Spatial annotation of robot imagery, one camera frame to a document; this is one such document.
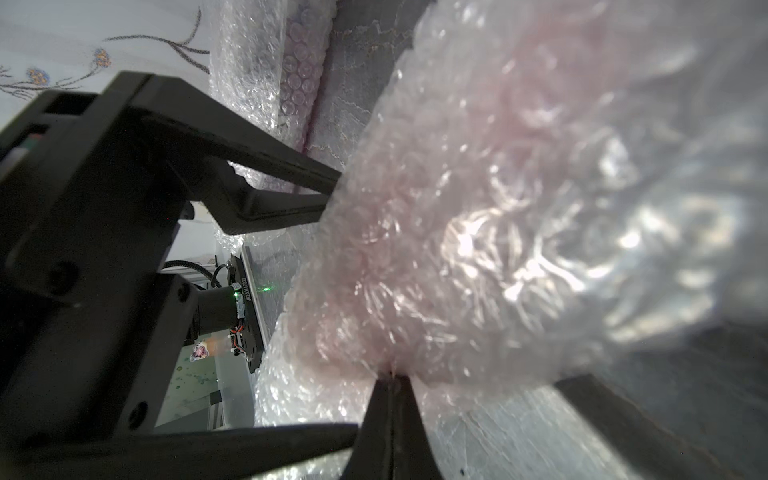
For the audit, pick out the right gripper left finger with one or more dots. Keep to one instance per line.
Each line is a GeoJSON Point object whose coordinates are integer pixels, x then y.
{"type": "Point", "coordinates": [371, 456]}

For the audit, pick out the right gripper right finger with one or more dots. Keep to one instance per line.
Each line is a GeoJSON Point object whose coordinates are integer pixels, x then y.
{"type": "Point", "coordinates": [412, 456]}

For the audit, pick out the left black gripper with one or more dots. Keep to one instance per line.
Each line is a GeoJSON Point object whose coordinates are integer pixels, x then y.
{"type": "Point", "coordinates": [89, 210]}

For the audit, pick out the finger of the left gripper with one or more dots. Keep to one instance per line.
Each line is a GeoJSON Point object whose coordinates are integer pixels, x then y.
{"type": "Point", "coordinates": [225, 454]}
{"type": "Point", "coordinates": [248, 180]}

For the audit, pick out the bubble wrap sheet stack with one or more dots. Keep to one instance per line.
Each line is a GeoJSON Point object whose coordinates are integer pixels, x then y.
{"type": "Point", "coordinates": [543, 188]}

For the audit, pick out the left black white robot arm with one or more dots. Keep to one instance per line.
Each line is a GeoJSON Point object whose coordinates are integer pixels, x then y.
{"type": "Point", "coordinates": [213, 309]}

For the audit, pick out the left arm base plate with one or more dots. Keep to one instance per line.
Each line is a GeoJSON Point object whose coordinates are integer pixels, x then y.
{"type": "Point", "coordinates": [248, 337]}

